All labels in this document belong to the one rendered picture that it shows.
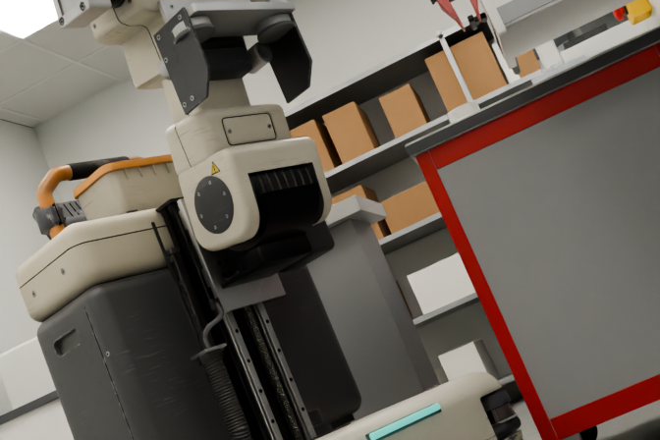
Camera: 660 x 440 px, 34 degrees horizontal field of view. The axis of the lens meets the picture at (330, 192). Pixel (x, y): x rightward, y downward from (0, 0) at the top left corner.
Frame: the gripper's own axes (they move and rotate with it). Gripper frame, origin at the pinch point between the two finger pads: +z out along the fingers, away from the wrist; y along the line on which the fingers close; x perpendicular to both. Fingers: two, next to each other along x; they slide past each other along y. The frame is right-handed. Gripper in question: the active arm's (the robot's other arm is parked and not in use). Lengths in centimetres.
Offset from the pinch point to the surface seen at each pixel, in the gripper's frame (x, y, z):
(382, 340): 45, -50, 46
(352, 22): 425, -52, -154
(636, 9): 32.3, 34.0, 5.6
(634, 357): 14, -1, 72
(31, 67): 351, -224, -195
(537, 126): 14.0, 2.9, 22.0
